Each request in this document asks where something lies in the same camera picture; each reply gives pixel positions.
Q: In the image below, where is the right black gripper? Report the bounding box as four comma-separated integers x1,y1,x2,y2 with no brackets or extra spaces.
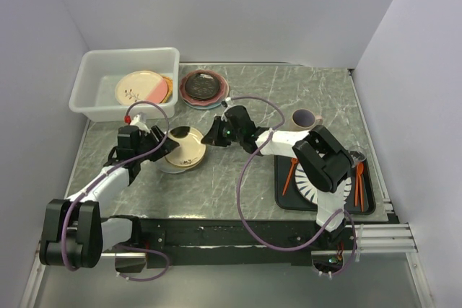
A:
202,116,244,147

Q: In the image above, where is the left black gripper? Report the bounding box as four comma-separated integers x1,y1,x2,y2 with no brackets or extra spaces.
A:
135,125,179,162

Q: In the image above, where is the cream bowl with dark blotch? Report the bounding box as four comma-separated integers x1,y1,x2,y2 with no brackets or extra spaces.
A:
165,126,206,168

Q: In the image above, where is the cream and pink round plate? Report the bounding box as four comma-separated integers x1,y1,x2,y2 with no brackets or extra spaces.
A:
115,71,169,105

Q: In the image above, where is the orange woven-pattern square plate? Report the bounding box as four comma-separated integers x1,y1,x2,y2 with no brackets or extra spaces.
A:
162,75,173,103

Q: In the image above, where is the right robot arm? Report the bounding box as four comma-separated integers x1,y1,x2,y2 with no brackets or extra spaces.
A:
201,105,354,249

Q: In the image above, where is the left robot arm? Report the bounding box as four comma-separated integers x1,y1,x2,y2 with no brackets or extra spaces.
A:
39,126,180,271

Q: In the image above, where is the translucent white plastic bin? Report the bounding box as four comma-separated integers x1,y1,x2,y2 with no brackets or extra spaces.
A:
69,47,180,122

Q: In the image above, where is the white plate under bowl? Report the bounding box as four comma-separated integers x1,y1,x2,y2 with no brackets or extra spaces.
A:
156,163,196,175

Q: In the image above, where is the pink scalloped plate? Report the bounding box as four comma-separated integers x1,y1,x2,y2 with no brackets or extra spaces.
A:
179,69,230,110

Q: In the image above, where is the black round patterned plate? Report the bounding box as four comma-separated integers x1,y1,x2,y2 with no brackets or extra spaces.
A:
184,72,221,100

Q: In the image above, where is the beige mug with purple interior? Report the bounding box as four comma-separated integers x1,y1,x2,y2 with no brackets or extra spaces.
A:
291,109,323,131

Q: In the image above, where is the white plate with blue stripes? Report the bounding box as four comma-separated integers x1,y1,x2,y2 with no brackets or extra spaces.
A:
295,164,353,205

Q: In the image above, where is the clear drinking glass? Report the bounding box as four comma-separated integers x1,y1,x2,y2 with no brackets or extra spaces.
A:
348,146,367,168

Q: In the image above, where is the black rectangular serving tray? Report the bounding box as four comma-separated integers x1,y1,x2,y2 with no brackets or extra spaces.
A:
274,156,376,215

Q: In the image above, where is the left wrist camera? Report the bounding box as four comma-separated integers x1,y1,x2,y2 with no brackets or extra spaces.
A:
124,113,149,132

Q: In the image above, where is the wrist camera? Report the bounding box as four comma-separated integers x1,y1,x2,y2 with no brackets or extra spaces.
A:
221,97,235,109
124,113,149,132

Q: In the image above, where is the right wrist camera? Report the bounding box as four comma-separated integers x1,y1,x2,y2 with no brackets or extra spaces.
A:
221,97,235,109

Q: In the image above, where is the aluminium rail frame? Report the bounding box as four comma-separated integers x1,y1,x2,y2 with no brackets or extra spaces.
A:
17,58,434,308

